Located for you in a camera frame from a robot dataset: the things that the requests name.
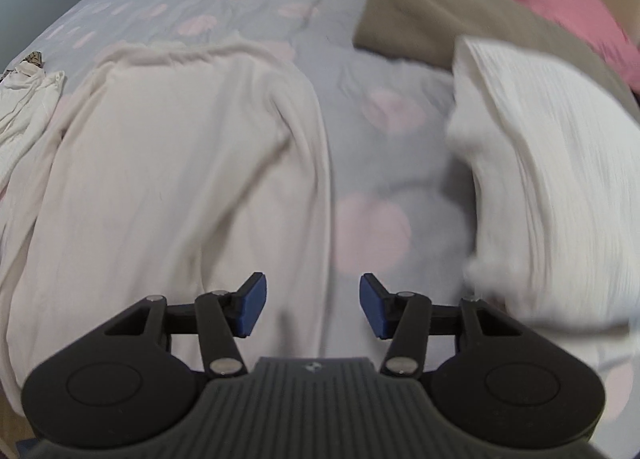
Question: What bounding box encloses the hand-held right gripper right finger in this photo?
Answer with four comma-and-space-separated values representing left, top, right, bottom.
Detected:
360, 273, 526, 381

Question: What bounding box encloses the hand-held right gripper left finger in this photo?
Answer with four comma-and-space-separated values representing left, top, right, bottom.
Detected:
102, 272, 267, 380

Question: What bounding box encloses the cream long-sleeve shirt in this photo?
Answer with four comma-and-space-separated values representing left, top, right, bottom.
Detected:
0, 36, 333, 405

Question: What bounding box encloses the white ribbed garment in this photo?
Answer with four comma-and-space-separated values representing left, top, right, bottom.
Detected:
445, 34, 640, 332

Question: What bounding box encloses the grey pink-dotted bed cover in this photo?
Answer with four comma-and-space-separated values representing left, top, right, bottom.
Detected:
0, 0, 640, 445

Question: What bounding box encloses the taupe fleece cloth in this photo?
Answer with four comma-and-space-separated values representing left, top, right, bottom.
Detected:
352, 0, 640, 107

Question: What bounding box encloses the white t-shirt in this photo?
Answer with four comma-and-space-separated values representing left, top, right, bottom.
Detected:
0, 64, 67, 190

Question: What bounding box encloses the checkered cloth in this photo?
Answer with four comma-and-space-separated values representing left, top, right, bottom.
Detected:
6, 51, 47, 76

